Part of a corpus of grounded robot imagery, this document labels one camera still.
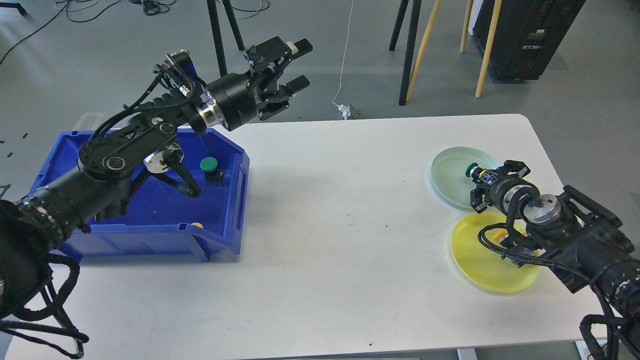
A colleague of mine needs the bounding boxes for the black cabinet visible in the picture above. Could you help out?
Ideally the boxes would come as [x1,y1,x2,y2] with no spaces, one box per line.
[488,0,585,83]

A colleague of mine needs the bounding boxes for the wooden leg left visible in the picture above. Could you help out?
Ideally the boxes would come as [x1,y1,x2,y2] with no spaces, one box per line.
[405,0,442,103]

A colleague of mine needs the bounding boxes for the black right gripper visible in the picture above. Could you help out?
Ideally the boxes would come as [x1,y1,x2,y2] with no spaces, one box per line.
[470,160,540,214]

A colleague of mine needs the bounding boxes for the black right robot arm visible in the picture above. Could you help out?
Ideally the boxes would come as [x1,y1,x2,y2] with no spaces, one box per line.
[465,160,640,360]

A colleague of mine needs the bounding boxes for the yellow plate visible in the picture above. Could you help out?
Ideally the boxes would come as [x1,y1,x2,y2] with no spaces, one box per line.
[450,211,541,294]

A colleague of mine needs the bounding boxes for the black floor cables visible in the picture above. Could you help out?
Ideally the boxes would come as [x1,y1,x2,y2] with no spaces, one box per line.
[0,0,271,63]

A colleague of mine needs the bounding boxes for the white cable with plug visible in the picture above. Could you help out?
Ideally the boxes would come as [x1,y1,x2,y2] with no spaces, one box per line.
[331,0,368,121]

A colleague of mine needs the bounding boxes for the green push button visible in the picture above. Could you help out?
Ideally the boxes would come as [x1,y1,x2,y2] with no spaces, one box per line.
[199,156,224,187]

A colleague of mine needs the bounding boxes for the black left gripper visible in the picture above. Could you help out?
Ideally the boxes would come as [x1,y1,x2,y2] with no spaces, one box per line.
[205,36,313,132]

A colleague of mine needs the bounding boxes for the light green plate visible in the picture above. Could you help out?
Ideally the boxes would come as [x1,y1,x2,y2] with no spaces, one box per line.
[429,146,500,212]

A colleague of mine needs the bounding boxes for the blue plastic bin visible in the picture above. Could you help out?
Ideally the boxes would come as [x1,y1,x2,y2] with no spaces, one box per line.
[57,129,250,262]

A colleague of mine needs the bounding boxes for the wooden legs right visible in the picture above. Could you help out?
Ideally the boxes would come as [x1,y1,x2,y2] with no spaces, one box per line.
[459,0,503,98]

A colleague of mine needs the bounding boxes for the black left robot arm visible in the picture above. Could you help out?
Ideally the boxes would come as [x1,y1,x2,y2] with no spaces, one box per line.
[1,36,313,360]

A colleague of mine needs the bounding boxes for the black chair legs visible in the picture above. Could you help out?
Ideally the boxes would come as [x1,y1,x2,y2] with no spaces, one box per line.
[388,0,422,106]

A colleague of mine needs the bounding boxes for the black tripod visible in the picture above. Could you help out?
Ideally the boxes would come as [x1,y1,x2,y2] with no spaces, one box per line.
[206,0,246,81]

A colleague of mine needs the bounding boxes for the green push button hidden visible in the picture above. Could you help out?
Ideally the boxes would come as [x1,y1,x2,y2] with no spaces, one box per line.
[465,162,498,185]

